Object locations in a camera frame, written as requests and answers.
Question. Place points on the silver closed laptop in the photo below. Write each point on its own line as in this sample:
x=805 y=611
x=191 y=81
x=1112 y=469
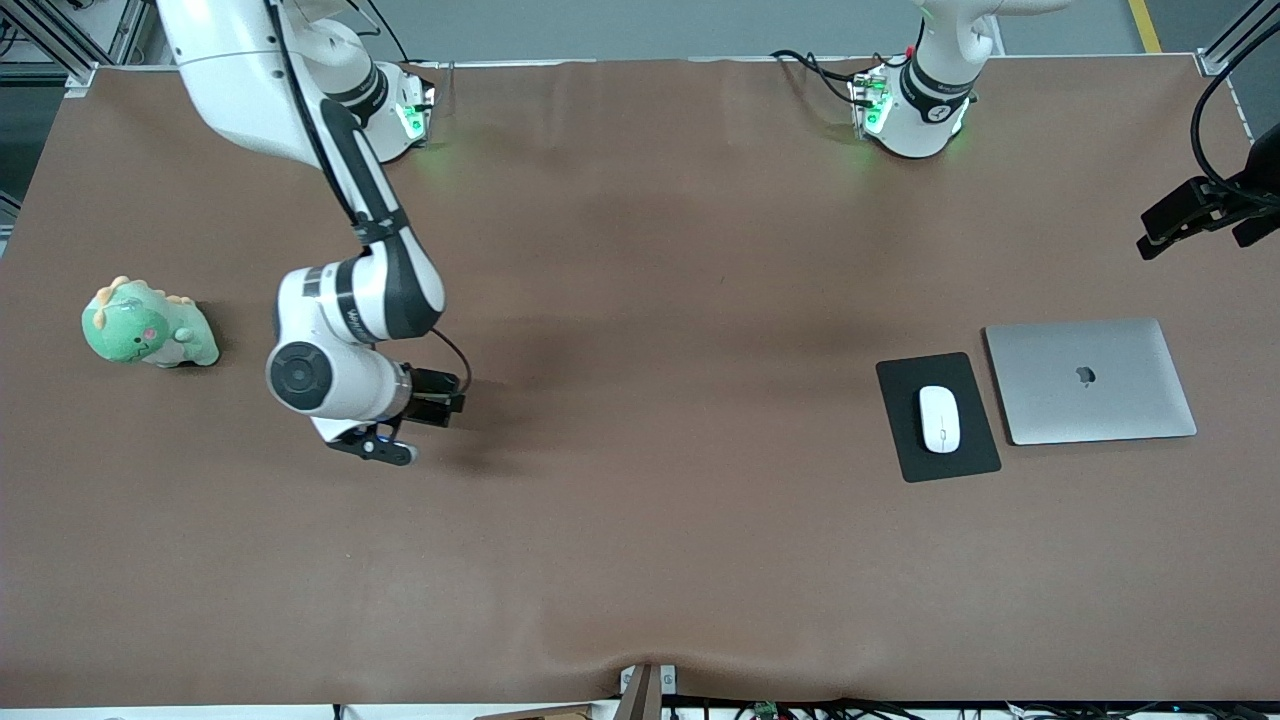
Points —
x=1090 y=400

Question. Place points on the brown table cover mat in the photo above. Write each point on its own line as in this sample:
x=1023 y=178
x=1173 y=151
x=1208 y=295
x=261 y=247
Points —
x=640 y=550

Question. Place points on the white computer mouse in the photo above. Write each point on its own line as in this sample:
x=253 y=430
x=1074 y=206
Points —
x=940 y=420

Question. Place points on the metal corner bracket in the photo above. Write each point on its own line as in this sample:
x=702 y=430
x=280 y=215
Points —
x=626 y=680
x=668 y=680

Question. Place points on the aluminium frame profile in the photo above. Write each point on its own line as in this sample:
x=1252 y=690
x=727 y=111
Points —
x=40 y=30
x=1240 y=30

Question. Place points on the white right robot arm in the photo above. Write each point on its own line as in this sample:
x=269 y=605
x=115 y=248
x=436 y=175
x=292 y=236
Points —
x=340 y=310

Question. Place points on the green dinosaur plush toy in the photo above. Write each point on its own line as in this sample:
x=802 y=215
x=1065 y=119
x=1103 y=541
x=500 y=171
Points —
x=135 y=330

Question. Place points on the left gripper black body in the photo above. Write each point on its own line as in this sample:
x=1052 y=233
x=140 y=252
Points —
x=1243 y=192

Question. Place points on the black mouse pad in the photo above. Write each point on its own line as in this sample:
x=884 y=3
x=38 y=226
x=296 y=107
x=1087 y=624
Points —
x=975 y=430

